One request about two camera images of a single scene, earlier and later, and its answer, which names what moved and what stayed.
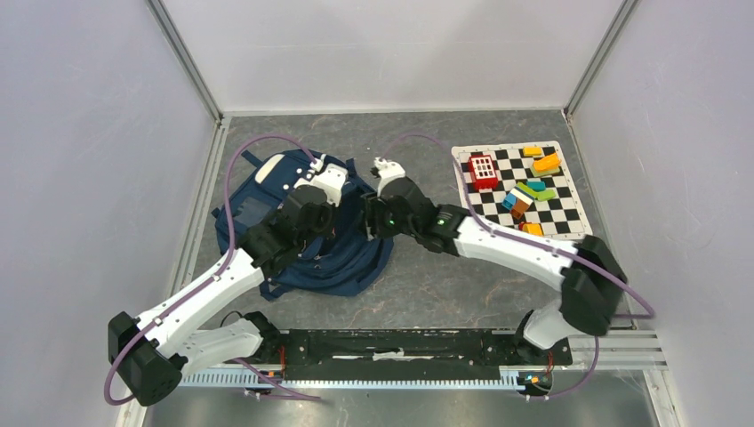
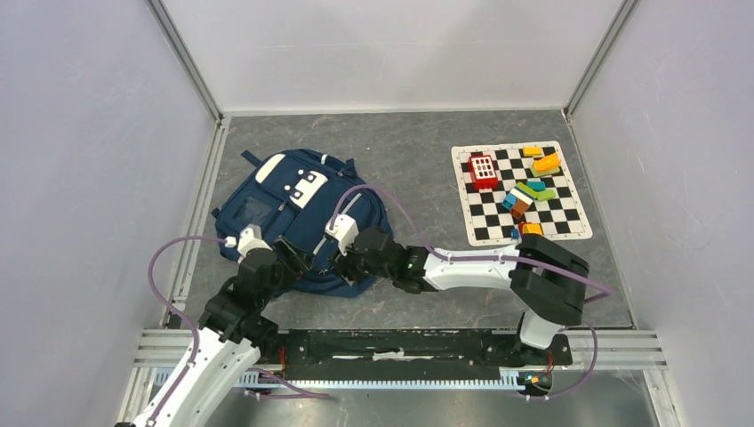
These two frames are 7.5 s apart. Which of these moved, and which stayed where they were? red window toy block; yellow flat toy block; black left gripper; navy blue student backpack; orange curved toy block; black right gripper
Moved: black right gripper; black left gripper
Stayed: yellow flat toy block; red window toy block; navy blue student backpack; orange curved toy block
